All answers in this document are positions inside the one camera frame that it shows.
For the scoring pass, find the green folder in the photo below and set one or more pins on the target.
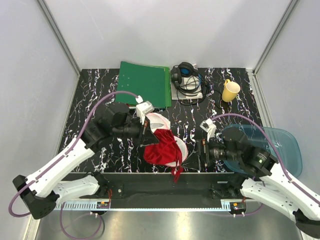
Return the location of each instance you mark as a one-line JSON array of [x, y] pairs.
[[152, 83]]

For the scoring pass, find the red bra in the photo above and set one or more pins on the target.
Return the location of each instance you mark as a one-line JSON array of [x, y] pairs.
[[164, 152]]

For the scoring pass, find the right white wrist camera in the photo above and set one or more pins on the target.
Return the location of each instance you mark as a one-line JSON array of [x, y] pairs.
[[209, 127]]

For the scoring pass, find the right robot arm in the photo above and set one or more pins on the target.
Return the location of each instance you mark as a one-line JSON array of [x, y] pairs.
[[258, 175]]

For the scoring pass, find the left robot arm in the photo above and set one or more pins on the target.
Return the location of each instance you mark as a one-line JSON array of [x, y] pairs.
[[43, 190]]

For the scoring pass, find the white slotted cable duct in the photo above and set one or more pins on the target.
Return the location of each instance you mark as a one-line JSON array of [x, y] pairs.
[[78, 205]]

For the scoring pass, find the black blue headphones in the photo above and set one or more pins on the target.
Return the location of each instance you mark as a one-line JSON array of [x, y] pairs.
[[205, 86]]

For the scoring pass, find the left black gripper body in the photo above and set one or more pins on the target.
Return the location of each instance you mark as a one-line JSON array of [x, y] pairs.
[[134, 129]]

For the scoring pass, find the white pink mesh laundry bag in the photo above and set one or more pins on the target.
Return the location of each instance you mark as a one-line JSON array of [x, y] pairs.
[[158, 121]]

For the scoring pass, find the grey book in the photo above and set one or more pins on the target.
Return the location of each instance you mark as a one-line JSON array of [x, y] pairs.
[[185, 83]]

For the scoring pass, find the blue transparent plastic bin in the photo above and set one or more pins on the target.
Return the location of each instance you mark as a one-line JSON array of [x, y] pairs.
[[286, 144]]

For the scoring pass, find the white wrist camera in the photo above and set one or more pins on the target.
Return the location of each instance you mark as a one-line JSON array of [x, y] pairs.
[[143, 108], [209, 127]]

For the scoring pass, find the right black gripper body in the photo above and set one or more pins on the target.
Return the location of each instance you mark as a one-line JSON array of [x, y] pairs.
[[216, 151]]

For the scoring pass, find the yellow mug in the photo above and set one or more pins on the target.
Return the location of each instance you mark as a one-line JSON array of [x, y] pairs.
[[230, 91]]

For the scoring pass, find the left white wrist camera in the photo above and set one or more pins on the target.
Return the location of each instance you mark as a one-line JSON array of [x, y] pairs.
[[143, 108]]

